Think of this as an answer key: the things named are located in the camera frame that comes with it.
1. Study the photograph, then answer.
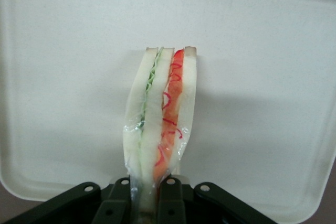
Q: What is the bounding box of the white rectangular plastic tray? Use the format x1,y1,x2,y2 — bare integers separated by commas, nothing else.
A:
0,0,336,223

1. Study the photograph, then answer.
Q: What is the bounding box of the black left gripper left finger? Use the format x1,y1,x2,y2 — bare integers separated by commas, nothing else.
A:
0,177,131,224

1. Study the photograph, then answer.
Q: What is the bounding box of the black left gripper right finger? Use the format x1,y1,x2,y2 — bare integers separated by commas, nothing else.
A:
156,177,277,224

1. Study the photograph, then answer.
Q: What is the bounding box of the plastic-wrapped triangle sandwich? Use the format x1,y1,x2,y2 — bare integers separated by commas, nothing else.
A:
122,46,198,224

